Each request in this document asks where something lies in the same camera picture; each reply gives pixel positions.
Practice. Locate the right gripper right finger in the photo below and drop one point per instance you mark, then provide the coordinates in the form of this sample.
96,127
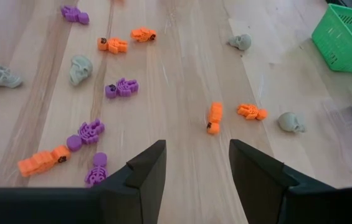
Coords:
288,202

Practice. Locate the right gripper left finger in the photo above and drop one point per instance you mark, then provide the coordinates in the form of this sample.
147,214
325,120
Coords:
69,205

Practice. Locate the purple skeleton toy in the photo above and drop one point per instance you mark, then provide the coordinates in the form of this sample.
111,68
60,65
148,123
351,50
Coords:
121,87
74,14
86,134
97,170

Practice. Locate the green plastic basket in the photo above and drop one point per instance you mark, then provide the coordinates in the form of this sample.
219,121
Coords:
344,53

